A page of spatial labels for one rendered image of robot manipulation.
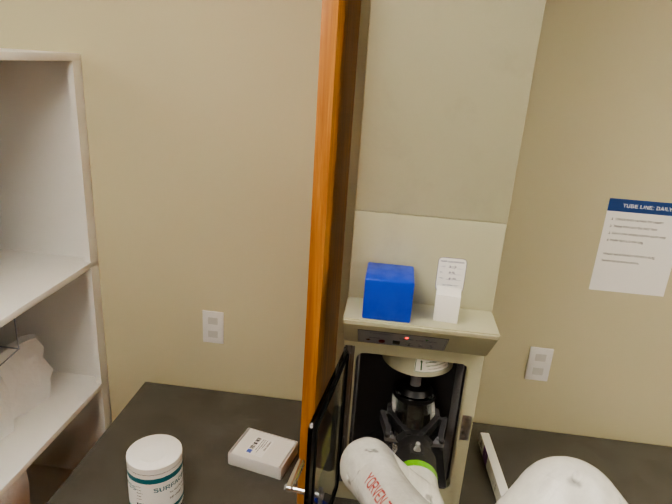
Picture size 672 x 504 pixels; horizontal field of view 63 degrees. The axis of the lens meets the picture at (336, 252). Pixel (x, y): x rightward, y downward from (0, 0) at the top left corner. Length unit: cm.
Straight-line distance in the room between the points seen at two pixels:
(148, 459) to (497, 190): 101
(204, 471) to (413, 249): 85
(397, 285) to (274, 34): 81
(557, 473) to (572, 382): 120
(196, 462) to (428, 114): 111
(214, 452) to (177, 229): 67
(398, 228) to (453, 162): 18
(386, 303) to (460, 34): 54
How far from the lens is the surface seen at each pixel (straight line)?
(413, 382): 141
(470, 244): 121
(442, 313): 117
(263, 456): 161
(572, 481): 72
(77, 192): 188
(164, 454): 147
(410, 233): 119
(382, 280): 111
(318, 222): 110
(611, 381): 194
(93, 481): 167
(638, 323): 187
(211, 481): 161
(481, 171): 117
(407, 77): 114
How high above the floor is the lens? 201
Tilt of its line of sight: 19 degrees down
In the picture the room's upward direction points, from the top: 4 degrees clockwise
